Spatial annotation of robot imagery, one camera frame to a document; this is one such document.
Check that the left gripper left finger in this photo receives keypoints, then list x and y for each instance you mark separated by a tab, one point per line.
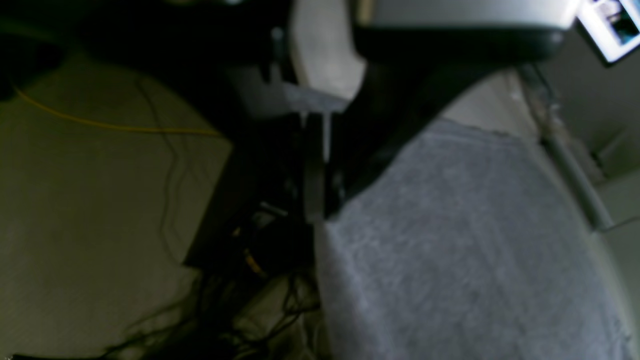
224	61

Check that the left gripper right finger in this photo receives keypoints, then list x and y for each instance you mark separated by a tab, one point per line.
420	56

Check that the grey T-shirt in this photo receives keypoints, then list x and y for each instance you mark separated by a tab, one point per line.
465	249

